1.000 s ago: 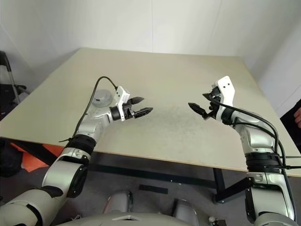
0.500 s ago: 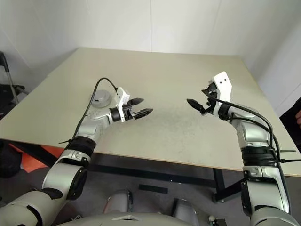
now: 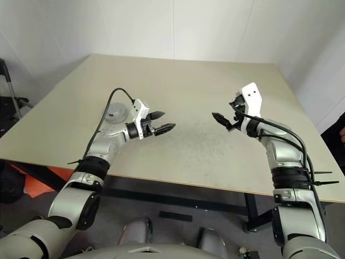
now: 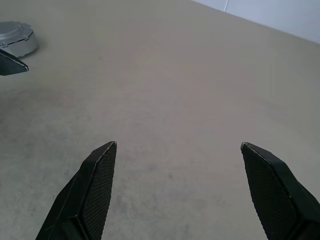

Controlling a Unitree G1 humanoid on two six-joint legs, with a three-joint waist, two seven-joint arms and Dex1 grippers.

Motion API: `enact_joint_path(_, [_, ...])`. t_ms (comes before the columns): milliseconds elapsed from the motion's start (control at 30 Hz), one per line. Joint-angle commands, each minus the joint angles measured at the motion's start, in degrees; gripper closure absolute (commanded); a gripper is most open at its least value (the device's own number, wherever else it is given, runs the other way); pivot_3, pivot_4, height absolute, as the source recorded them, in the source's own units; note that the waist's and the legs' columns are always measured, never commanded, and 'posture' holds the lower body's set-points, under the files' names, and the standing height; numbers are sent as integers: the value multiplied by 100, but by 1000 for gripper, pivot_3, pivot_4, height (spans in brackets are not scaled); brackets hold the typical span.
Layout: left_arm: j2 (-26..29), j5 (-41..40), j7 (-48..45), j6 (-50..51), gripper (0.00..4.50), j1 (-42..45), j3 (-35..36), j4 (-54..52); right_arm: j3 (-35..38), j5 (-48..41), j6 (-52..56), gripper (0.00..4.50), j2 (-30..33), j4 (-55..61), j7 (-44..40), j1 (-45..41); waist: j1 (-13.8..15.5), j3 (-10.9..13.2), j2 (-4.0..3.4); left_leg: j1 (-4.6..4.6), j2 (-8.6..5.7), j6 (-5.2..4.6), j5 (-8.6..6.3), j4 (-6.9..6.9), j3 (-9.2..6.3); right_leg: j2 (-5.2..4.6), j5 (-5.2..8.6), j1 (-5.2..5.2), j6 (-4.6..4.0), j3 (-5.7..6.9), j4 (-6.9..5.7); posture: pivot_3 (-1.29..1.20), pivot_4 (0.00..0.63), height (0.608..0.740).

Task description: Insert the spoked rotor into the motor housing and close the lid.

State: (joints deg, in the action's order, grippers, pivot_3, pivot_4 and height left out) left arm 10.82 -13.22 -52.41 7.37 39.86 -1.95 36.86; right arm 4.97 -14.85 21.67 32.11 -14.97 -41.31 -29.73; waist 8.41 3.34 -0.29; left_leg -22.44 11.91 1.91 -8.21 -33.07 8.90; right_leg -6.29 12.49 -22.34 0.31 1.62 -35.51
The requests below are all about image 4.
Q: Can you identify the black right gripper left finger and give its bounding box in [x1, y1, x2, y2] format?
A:
[34, 140, 118, 240]

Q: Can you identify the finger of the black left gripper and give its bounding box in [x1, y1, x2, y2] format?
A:
[0, 48, 29, 77]

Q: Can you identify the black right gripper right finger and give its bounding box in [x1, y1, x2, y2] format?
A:
[240, 141, 320, 240]

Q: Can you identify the silver motor lid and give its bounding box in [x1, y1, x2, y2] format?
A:
[0, 21, 35, 48]

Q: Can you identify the copper wound motor stator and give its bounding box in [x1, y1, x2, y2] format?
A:
[0, 31, 39, 59]

